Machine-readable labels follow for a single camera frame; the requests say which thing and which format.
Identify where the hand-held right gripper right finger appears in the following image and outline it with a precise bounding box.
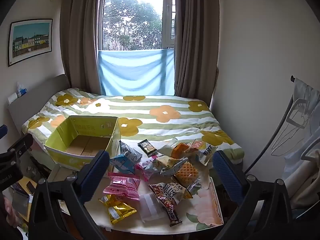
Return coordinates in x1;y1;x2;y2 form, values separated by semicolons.
212;151;293;240

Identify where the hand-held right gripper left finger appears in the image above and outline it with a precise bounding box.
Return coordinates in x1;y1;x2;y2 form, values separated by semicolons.
29;149;110;240

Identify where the light blue snack packet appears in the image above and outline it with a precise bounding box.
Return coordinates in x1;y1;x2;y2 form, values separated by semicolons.
109;154;137;174

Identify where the large pink snack packet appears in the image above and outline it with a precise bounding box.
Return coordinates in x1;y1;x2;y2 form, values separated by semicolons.
103;172;141;201

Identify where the white black-lettered snack packet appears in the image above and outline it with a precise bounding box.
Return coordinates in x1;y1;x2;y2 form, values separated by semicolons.
195;147;218;167

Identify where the yellow snack packet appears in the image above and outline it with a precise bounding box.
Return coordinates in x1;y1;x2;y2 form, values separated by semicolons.
99;194;137;225

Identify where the grey-white snack packet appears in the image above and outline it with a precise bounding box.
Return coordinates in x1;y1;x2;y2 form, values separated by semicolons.
119;141;143;162

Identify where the clear-wrapped waffle packet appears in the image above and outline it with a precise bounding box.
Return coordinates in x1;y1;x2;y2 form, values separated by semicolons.
174;160;202;189

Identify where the yellow-green cardboard box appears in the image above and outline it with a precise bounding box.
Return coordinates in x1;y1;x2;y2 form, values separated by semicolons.
44;115;122;183

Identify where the red-orange snack packet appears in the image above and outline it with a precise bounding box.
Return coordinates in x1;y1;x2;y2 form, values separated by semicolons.
189;140;207;153

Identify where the small pink snack packet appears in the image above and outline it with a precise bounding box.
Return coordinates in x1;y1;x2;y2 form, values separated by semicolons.
135;155;160;182

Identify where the white round-logo snack packet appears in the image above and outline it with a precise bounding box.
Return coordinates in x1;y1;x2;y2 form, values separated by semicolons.
172;177;194;199

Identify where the dark green cracker packet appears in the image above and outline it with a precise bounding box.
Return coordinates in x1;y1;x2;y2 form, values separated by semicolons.
137;140;158;155

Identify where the clear plastic snack packet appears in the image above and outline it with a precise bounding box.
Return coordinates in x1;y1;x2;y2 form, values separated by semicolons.
139;192;167;223

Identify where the pale patterned snack packet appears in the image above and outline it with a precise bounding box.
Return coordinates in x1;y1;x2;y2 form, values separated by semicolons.
151;155;188;177

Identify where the brown chocolate bar wrapper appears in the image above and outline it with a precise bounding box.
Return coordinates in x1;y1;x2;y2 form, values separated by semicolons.
148;182;183;228

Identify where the yellow cardboard piece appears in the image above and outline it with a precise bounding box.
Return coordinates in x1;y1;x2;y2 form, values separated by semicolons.
14;176;38;197

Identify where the blue tissue pack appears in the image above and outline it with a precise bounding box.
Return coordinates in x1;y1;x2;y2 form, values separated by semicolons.
17;81;27;97

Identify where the grey bed headboard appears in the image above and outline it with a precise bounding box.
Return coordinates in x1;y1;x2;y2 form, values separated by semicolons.
7;74;72;130

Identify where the black clothes rack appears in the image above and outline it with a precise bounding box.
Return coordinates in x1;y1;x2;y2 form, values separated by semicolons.
244;75;320;175

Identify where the beige cloth bag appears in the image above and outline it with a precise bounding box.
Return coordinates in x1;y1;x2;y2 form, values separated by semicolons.
282;155;320;210

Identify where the flower printed striped blanket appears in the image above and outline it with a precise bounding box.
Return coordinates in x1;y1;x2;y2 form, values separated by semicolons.
21;87;245;165

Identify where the framed houses picture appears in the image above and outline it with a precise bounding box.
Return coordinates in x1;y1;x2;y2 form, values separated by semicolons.
7;19;53;67

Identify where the light blue cloth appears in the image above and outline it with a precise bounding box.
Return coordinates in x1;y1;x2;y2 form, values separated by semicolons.
98;49;175;97

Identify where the hanging light garment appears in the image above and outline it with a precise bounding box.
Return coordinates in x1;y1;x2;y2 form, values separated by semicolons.
292;79;320;140

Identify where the brown curtain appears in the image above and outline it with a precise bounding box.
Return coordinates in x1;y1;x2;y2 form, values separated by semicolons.
174;0;220;105
59;0;104;96

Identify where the window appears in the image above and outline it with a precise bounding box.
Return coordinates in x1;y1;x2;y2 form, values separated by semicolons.
99;0;175;52

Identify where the white wire hanger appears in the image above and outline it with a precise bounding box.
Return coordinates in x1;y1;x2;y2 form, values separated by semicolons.
271;97;315;157

